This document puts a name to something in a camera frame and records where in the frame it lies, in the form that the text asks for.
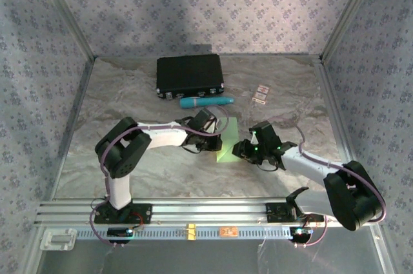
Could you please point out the light green paper sheet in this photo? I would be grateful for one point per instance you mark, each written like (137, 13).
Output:
(229, 138)

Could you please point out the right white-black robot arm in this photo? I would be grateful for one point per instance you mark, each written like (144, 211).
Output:
(348, 193)

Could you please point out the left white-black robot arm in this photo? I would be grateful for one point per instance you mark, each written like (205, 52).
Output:
(126, 154)

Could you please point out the teal cylindrical tube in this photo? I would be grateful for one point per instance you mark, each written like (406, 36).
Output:
(206, 102)

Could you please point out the clear packet with printed cards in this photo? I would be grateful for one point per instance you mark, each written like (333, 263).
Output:
(260, 94)

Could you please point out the black hard case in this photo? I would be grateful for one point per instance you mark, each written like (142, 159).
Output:
(189, 72)

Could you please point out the orange label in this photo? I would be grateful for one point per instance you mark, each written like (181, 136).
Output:
(228, 231)

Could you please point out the small black board, green light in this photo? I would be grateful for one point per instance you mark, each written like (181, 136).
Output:
(120, 232)
(301, 232)

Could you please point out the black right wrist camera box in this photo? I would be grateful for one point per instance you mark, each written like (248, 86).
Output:
(267, 135)

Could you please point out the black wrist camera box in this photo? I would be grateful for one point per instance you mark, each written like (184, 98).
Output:
(201, 120)
(267, 135)

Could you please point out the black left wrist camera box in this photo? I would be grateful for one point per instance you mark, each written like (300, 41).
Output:
(201, 120)

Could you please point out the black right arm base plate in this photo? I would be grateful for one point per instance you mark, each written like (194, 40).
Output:
(277, 212)

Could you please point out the aluminium mounting rail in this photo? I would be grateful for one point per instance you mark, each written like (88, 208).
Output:
(209, 211)

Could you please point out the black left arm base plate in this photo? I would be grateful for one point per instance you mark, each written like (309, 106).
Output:
(142, 214)

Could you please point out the aluminium frame post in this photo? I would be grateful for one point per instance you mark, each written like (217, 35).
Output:
(351, 9)

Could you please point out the grey metal bracket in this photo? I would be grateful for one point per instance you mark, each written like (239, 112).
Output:
(58, 239)

